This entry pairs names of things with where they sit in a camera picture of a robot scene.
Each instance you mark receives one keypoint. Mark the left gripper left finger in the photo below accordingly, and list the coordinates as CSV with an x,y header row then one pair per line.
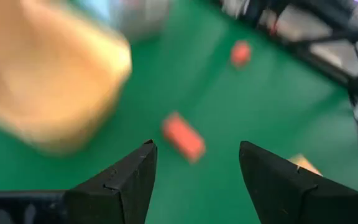
x,y
126,189

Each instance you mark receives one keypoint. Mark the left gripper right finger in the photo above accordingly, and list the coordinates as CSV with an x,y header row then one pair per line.
x,y
284,199

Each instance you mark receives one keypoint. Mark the long red wooden block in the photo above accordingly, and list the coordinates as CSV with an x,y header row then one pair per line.
x,y
183,138

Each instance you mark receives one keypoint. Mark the small red wooden block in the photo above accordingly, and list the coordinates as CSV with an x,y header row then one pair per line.
x,y
241,53

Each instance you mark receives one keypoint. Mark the yellow wooden block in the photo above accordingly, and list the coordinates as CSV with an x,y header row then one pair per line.
x,y
304,164

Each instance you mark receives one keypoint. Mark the yellow plastic bin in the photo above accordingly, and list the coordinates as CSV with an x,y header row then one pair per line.
x,y
48,77

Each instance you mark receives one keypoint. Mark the light grey plastic bin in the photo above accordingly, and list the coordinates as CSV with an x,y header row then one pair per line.
x,y
141,18

